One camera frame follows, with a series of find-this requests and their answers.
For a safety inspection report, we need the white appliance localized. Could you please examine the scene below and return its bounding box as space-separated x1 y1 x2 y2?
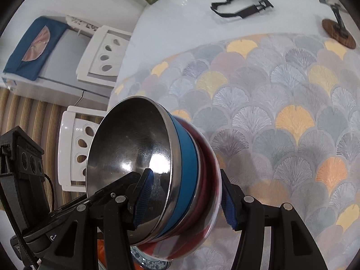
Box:
0 17 113 107

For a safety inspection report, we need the blue cloth cover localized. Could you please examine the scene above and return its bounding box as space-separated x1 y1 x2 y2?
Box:
3 15 70 82

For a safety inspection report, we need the white patterned box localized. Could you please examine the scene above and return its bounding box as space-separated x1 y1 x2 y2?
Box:
65 15 100 33

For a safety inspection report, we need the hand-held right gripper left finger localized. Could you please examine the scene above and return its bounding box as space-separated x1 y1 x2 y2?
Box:
39 168 155 270

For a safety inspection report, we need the phone stand wooden base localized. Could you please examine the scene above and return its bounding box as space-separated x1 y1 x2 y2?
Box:
318 0 357 50

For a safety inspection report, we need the pink patterned bowl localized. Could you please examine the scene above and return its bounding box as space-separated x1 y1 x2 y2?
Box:
138 135 224 261

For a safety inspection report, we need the black plastic frame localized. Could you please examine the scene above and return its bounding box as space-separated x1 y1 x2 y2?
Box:
211 0 275 20

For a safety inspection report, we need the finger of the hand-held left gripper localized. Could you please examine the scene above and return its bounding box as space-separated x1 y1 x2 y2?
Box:
52 171 142 217

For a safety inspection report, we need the steel bowl blue outside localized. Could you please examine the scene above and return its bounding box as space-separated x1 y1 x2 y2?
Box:
86 96 201 246

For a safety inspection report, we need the white plastic chair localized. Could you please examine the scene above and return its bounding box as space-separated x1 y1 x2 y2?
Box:
58 105 113 193
76 25 133 87

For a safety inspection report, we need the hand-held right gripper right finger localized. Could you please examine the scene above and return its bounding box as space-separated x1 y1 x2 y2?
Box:
219 169 328 270

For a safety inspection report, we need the dark grey plate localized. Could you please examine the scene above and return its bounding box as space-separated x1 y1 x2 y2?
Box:
131 246 173 270

